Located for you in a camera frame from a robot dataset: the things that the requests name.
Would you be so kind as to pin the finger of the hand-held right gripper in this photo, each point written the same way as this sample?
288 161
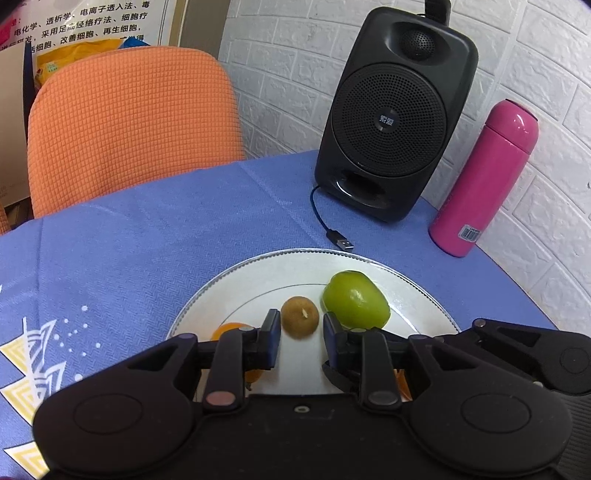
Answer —
517 357

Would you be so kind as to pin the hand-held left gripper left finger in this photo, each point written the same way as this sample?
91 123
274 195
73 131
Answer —
271 341

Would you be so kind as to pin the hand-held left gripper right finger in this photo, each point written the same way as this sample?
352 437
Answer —
331 337

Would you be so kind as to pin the small brown fruit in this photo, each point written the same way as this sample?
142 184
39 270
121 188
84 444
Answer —
300 318

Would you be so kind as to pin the green jujube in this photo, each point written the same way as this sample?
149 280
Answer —
355 302

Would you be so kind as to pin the yellow orange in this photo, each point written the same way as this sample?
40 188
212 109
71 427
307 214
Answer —
226 329

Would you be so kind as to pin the white plate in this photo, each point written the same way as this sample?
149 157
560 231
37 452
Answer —
258 286

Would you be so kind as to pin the round orange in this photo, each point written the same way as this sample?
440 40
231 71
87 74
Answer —
402 385

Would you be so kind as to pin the printed blue tablecloth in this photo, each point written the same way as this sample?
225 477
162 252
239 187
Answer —
138 254

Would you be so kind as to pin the pink bottle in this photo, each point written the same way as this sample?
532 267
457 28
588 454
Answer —
485 184

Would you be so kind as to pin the black speaker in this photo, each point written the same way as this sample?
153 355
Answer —
392 115

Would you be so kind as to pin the brown cardboard sheet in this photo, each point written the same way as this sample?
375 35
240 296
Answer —
14 129

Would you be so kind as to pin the yellow snack bag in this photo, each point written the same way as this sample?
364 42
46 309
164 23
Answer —
69 53

